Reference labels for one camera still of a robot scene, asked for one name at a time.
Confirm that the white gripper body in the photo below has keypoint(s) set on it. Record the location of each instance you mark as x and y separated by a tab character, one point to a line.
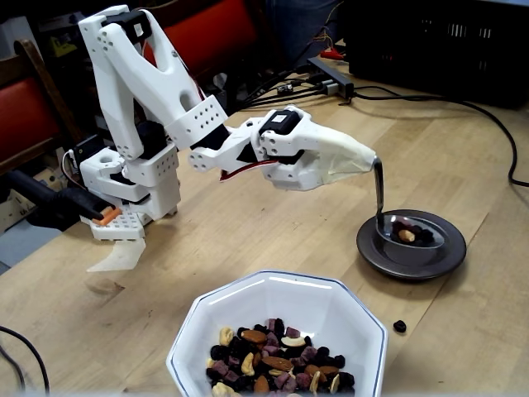
307	136

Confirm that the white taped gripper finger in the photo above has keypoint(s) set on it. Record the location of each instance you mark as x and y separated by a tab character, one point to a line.
326	140
330	171

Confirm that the metal spoon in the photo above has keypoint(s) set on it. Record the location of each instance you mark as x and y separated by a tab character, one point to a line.
380	186

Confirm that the small trail mix portion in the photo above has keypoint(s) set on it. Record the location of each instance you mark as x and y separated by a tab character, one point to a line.
407	235

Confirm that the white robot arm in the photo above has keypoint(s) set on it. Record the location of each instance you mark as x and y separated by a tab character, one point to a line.
136	66

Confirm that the brown plate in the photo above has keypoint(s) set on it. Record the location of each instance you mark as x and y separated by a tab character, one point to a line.
368	248

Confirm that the white octagonal bowl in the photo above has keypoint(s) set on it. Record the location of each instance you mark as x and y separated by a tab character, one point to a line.
289	302

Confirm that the beige tape wrap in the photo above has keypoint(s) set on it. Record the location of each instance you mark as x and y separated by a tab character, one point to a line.
347	157

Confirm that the grey usb hub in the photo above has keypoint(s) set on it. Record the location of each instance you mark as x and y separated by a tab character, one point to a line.
330	76

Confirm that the small green usb board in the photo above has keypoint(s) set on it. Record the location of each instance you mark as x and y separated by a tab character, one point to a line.
285	88

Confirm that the red alligator clip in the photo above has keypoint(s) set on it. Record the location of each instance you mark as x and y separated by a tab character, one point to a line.
330	53

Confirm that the dark blue fabric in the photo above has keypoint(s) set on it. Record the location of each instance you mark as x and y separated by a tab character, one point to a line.
297	25

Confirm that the large black plastic case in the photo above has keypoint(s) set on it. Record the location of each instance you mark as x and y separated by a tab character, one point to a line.
434	49

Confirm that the wooden chair red cushion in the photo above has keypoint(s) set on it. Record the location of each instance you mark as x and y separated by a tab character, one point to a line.
25	116
215	37

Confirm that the single dark raisin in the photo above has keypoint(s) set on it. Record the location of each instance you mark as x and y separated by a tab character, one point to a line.
399	326

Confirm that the white printed wedge piece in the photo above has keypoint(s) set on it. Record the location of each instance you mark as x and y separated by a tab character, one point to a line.
120	258

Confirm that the trail mix nuts and raisins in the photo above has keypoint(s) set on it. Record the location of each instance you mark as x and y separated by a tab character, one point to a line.
264	360

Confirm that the small circuit board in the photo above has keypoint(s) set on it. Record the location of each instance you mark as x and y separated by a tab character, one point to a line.
84	149

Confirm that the black clamp orange tip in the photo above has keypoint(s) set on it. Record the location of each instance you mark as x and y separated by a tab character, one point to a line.
53	202

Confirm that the yellow green box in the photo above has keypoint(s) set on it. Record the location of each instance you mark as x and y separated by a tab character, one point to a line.
62	46

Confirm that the printed cardboard box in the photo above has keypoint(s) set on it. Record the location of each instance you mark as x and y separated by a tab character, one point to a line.
14	211

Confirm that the white box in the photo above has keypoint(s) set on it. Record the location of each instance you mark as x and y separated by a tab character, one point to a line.
16	37

